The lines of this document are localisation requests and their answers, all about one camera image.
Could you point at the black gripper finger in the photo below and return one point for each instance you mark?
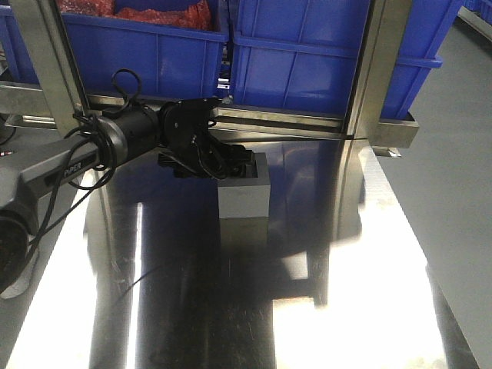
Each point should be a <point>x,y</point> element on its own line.
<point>235,154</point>
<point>239,171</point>

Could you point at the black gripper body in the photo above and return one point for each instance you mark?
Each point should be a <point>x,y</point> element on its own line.
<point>187,146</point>

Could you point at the gray square hollow base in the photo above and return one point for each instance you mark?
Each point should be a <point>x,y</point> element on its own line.
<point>246,197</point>

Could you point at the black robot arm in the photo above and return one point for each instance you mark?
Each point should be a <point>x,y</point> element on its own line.
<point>30,181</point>

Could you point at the blue bin with red bags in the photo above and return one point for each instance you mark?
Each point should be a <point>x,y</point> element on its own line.
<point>171,62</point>

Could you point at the blue plastic bin centre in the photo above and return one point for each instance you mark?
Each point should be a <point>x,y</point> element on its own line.
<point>302,55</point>

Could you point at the blue bin far left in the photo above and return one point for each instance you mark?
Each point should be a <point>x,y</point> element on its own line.
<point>17,57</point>

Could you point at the red mesh bag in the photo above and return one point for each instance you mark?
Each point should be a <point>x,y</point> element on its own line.
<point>196,16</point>

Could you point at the stainless steel rack frame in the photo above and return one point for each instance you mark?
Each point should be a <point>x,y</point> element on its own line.
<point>60,93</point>

